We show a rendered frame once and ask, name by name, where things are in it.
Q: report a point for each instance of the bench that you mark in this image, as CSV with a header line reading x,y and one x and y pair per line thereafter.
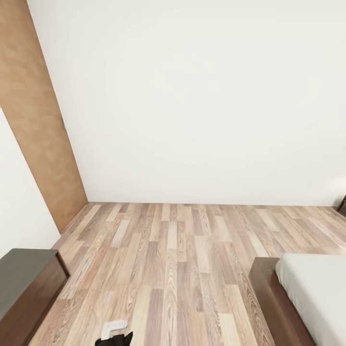
x,y
30,282

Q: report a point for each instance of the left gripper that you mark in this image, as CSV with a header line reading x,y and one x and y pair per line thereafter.
x,y
116,340

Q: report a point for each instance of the sliding door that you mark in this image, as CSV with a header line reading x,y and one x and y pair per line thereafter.
x,y
29,103

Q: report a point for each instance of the bed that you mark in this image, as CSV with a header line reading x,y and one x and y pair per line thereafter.
x,y
302,297

